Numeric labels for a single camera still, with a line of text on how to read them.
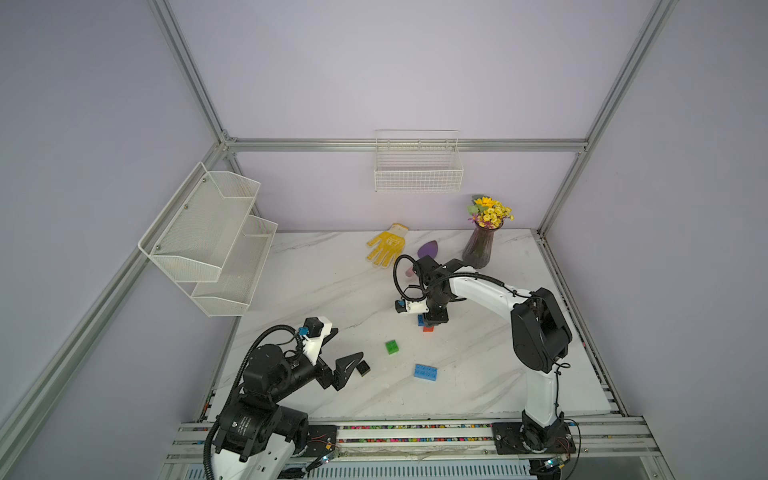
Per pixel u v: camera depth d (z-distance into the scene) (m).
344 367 0.58
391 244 1.18
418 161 0.95
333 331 0.69
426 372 0.84
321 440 0.74
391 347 0.88
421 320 0.87
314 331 0.55
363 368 0.84
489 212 0.91
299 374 0.57
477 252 1.04
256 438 0.47
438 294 0.70
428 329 0.92
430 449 0.73
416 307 0.82
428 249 1.16
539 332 0.51
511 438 0.73
